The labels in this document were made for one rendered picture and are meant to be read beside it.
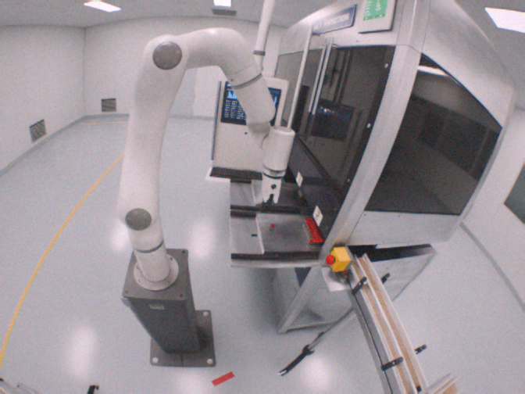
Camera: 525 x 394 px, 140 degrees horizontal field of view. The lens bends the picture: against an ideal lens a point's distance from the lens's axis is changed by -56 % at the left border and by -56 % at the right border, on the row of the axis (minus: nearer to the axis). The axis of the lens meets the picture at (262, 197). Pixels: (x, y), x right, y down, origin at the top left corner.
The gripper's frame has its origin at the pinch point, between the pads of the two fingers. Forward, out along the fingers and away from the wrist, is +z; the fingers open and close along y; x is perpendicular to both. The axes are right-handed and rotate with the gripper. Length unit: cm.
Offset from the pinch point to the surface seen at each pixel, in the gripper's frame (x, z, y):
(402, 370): -43, 17, -69
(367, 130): -28.6, -37.9, -4.0
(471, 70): -66, -79, -12
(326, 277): -29.3, 22.3, -18.5
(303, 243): -23.5, 22.1, 2.0
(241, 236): 6.4, 22.3, 5.8
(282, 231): -14.2, 22.1, 10.0
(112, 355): 93, 110, -39
